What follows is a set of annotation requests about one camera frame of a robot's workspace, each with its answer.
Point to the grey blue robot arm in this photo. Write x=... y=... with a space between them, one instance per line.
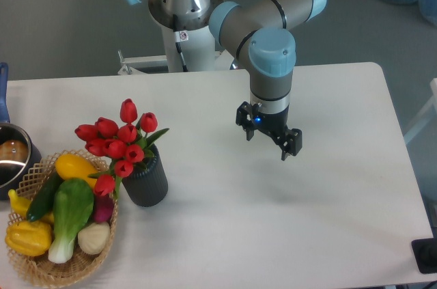
x=258 y=38

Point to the yellow bell pepper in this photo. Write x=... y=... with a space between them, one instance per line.
x=29 y=238

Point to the woven wicker basket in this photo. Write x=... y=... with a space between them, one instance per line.
x=39 y=271

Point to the yellow banana-shaped vegetable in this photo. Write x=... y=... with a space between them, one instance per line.
x=18 y=203

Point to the brown bread in pot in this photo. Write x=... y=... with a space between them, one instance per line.
x=14 y=150

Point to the dark grey ribbed vase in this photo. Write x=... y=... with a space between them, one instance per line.
x=147 y=187

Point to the green bok choy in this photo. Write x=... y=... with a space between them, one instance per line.
x=73 y=205

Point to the black device at table edge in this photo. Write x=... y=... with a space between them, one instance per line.
x=425 y=254

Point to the white furniture frame right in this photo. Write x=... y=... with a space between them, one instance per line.
x=423 y=117

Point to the purple radish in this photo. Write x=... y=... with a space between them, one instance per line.
x=103 y=208

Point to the beige garlic bulb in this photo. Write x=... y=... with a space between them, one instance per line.
x=94 y=237

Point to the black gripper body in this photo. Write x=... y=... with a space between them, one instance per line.
x=274 y=124

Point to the dark green cucumber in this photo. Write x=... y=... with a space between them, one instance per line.
x=43 y=201

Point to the yellow squash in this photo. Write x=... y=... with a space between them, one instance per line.
x=69 y=166

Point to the dark blue saucepan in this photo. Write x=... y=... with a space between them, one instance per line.
x=12 y=172

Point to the red tulip bouquet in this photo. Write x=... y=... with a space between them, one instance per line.
x=129 y=146

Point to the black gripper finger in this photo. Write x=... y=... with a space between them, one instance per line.
x=244 y=119
x=289 y=140

